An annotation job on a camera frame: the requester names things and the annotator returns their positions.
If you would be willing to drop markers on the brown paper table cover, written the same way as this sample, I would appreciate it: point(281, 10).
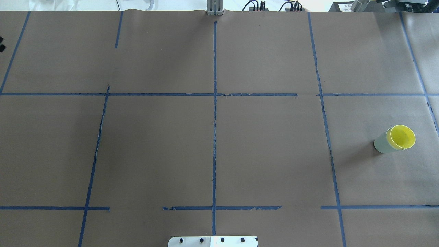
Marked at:
point(130, 128)

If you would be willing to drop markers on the small metal cup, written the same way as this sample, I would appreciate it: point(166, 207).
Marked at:
point(359, 5)

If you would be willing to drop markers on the yellow plastic cup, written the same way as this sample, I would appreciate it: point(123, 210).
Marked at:
point(400, 137)

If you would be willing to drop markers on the green plastic cup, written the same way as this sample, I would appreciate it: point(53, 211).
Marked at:
point(382, 145)

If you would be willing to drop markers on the white pedestal column with base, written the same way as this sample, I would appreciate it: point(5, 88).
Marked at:
point(213, 241)

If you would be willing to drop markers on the aluminium frame post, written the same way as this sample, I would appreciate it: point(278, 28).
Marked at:
point(215, 8)

